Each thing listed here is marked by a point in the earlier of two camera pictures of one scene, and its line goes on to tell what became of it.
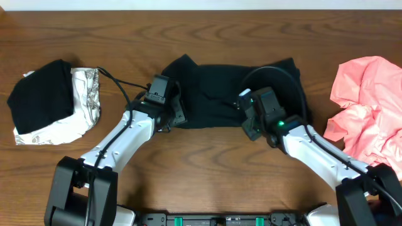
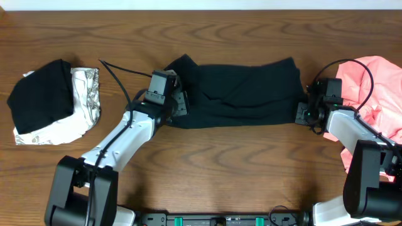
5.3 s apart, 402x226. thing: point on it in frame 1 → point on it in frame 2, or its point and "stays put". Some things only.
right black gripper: [248, 125] → [301, 107]
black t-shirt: [210, 93] stays put
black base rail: [248, 219] stays put
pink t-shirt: [370, 89] stays put
